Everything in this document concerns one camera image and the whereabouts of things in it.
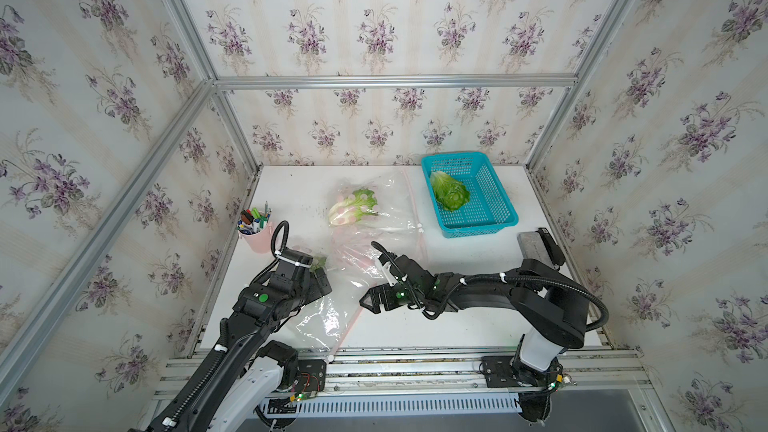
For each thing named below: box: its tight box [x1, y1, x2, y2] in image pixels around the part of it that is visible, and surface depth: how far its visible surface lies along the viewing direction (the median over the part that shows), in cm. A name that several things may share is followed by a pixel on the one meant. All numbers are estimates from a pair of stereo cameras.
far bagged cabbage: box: [328, 188, 379, 226], surface depth 100 cm
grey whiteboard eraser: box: [517, 227, 566, 270], surface depth 97 cm
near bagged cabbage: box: [310, 256, 327, 272], surface depth 87 cm
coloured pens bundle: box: [236, 200, 272, 235], surface depth 91 cm
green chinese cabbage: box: [430, 171, 471, 211], surface depth 105 cm
